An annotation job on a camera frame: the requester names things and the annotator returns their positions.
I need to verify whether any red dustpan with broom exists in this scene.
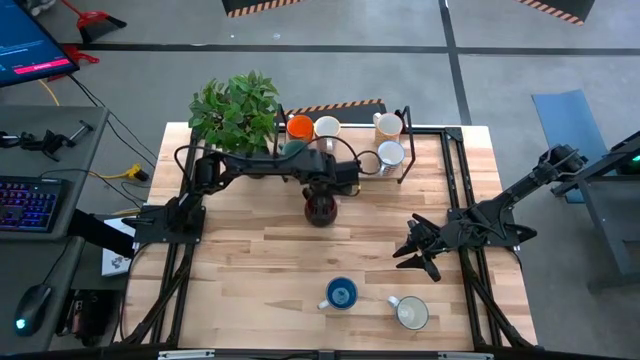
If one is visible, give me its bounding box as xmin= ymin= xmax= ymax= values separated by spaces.
xmin=58 ymin=0 xmax=128 ymax=44

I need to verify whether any red floor stand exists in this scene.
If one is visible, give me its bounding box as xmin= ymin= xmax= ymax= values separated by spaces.
xmin=47 ymin=43 xmax=101 ymax=82

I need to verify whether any black computer mouse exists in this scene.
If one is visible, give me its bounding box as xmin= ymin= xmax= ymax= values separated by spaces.
xmin=12 ymin=283 xmax=53 ymax=338

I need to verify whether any orange-inside mug white handle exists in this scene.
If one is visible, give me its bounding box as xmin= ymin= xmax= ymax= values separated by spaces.
xmin=285 ymin=114 xmax=315 ymax=144

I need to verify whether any blue mug white handle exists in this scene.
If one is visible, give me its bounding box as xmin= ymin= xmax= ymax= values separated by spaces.
xmin=316 ymin=276 xmax=360 ymax=312

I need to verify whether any grey metal cart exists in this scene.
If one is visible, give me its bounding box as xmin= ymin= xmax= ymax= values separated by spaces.
xmin=549 ymin=129 xmax=640 ymax=294

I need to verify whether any computer monitor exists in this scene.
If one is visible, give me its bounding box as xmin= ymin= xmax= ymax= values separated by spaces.
xmin=0 ymin=0 xmax=81 ymax=90

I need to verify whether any green plant black pot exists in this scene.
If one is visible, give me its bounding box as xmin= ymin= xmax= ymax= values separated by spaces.
xmin=187 ymin=69 xmax=281 ymax=180

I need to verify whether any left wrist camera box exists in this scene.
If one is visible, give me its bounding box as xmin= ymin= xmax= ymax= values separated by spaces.
xmin=333 ymin=159 xmax=362 ymax=194

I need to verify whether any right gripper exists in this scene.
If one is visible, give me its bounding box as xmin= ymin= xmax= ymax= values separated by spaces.
xmin=392 ymin=213 xmax=474 ymax=283

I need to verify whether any yellow cable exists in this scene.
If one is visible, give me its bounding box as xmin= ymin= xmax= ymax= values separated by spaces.
xmin=37 ymin=78 xmax=151 ymax=217

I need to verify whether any blue floor mat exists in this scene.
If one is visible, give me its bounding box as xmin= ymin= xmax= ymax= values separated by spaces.
xmin=531 ymin=89 xmax=621 ymax=205

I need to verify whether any white mug blue leaf pattern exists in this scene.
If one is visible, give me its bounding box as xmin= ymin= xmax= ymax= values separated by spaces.
xmin=374 ymin=140 xmax=407 ymax=178

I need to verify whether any cream mug orange pattern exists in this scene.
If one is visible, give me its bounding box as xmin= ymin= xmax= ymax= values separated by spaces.
xmin=313 ymin=115 xmax=343 ymax=154

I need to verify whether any teal mug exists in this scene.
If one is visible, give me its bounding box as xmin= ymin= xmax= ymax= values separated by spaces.
xmin=279 ymin=139 xmax=309 ymax=157

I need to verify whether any black left camera cable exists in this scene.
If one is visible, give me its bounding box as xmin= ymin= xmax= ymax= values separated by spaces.
xmin=355 ymin=149 xmax=382 ymax=177

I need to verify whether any black angled block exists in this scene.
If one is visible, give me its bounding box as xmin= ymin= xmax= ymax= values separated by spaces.
xmin=66 ymin=208 xmax=137 ymax=260

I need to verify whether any black box under desk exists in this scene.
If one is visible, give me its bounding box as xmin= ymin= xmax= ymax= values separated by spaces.
xmin=55 ymin=288 xmax=125 ymax=350

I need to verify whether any dark red round mug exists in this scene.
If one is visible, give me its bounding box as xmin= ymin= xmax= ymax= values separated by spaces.
xmin=303 ymin=192 xmax=339 ymax=229

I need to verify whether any black aluminium table frame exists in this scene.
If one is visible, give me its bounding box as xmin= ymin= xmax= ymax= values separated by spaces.
xmin=118 ymin=124 xmax=537 ymax=351

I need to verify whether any white mug red lattice pattern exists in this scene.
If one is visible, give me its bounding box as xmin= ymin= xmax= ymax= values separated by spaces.
xmin=372 ymin=111 xmax=405 ymax=146

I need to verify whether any black clamp tool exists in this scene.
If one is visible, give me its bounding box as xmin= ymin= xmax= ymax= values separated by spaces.
xmin=0 ymin=119 xmax=96 ymax=163

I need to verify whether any grey desk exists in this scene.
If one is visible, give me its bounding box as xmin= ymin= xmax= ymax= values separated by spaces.
xmin=0 ymin=104 xmax=111 ymax=354

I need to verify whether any grey-white mug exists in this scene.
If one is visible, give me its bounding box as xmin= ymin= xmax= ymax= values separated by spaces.
xmin=386 ymin=294 xmax=431 ymax=332

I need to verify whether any wooden shelf black wire frame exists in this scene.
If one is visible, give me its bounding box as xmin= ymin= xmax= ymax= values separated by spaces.
xmin=271 ymin=103 xmax=417 ymax=185

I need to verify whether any backlit black keyboard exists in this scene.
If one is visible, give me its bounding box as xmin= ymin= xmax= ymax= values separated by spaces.
xmin=0 ymin=174 xmax=72 ymax=234

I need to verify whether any white printed box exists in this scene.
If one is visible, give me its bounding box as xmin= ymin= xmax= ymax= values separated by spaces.
xmin=100 ymin=216 xmax=134 ymax=279

